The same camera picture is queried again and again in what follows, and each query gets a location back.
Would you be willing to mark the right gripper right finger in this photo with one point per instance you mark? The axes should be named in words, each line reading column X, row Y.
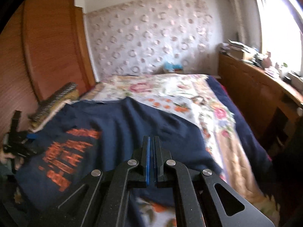
column 202, row 198

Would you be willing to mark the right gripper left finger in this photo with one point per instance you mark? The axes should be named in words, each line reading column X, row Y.
column 101, row 198

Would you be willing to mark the navy blue printed t-shirt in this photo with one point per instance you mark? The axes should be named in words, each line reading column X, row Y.
column 89, row 135

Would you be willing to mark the orange print white sheet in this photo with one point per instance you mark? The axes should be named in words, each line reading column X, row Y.
column 156, row 212

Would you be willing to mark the navy blue blanket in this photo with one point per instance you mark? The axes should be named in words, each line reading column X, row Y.
column 256, row 154

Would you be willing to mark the brown louvered wooden wardrobe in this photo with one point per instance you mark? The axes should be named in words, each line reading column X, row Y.
column 43, row 47

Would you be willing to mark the floral quilt bedspread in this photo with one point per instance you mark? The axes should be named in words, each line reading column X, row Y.
column 201, row 100

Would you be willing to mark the wooden window side cabinet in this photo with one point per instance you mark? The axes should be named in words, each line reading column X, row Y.
column 271, row 107

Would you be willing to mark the blue tissue box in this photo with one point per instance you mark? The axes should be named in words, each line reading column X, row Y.
column 172, row 68

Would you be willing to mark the pink bottle on sill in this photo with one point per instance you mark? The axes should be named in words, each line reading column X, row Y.
column 266, row 62

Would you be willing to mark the stack of papers and boxes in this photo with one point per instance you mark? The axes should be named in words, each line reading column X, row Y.
column 237, row 50

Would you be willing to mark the circle patterned sheer curtain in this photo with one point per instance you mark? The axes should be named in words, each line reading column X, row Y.
column 138, row 37

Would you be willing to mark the bright window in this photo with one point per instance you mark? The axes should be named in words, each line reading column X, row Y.
column 281, row 36

